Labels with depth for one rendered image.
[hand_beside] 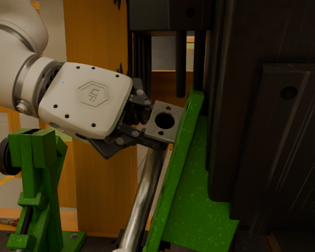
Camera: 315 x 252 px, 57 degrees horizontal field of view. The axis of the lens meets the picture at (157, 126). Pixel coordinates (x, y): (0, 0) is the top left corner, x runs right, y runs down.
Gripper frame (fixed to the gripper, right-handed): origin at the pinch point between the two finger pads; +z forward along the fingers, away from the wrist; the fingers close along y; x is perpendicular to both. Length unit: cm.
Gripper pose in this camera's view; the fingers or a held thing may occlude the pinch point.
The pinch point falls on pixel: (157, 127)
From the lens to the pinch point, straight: 40.1
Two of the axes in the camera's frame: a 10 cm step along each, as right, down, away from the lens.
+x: -1.7, 4.7, 8.7
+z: 9.4, 3.3, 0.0
